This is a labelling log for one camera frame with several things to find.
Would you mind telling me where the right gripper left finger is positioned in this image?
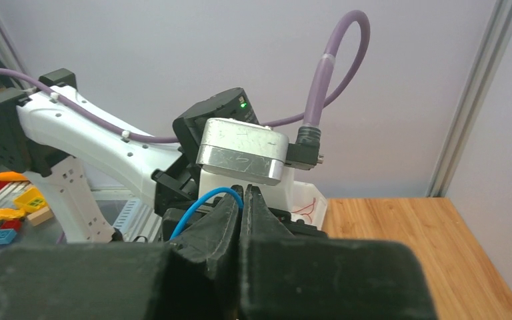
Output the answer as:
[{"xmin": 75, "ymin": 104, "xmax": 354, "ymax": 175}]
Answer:
[{"xmin": 0, "ymin": 185, "xmax": 243, "ymax": 319}]

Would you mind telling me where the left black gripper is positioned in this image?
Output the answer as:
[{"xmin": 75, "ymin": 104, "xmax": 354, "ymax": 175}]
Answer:
[{"xmin": 152, "ymin": 152, "xmax": 327, "ymax": 241}]

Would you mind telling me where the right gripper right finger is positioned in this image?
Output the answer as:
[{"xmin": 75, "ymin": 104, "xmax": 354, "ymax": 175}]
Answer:
[{"xmin": 239, "ymin": 185, "xmax": 437, "ymax": 319}]

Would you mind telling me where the blue wire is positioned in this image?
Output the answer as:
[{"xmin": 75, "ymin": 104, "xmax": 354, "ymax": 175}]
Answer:
[{"xmin": 169, "ymin": 187, "xmax": 245, "ymax": 241}]

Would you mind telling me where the red wire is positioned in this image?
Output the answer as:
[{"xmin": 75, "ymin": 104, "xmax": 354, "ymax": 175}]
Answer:
[{"xmin": 295, "ymin": 199, "xmax": 318, "ymax": 225}]

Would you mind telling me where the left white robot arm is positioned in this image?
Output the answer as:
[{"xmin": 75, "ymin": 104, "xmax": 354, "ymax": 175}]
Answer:
[{"xmin": 0, "ymin": 68, "xmax": 327, "ymax": 243}]

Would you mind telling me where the white plastic compartment tray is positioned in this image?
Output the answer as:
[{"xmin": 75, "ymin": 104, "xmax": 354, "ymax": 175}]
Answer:
[{"xmin": 291, "ymin": 181, "xmax": 328, "ymax": 231}]

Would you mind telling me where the wooden toy block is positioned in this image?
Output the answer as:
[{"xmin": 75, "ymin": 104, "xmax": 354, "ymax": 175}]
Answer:
[{"xmin": 26, "ymin": 207, "xmax": 55, "ymax": 226}]

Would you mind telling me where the yellow toy brick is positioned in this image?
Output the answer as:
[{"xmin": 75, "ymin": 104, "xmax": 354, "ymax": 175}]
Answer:
[{"xmin": 13, "ymin": 187, "xmax": 48, "ymax": 213}]

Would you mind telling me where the orange toy piece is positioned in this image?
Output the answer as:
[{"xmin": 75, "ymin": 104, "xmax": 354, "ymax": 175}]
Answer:
[{"xmin": 0, "ymin": 171, "xmax": 29, "ymax": 182}]

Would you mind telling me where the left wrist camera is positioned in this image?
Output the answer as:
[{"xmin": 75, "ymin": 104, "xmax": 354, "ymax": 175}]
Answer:
[{"xmin": 195, "ymin": 117, "xmax": 295, "ymax": 209}]

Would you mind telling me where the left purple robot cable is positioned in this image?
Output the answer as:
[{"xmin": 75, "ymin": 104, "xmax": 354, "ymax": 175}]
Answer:
[{"xmin": 0, "ymin": 9, "xmax": 371, "ymax": 171}]

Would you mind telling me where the aluminium frame rail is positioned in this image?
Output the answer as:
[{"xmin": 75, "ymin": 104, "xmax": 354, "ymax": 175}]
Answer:
[{"xmin": 426, "ymin": 1, "xmax": 512, "ymax": 197}]

